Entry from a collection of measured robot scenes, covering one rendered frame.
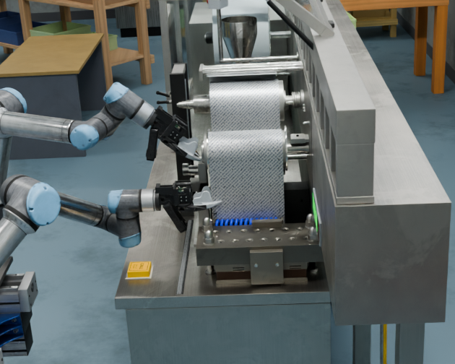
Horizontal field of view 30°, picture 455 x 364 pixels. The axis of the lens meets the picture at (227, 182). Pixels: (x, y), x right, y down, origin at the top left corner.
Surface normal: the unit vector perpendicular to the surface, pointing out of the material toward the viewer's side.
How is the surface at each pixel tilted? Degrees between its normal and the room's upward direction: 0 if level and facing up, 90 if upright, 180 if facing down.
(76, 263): 0
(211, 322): 90
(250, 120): 92
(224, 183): 90
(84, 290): 0
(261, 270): 90
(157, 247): 0
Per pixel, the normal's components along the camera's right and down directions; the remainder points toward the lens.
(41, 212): 0.76, 0.14
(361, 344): -0.02, 0.38
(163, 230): -0.05, -0.92
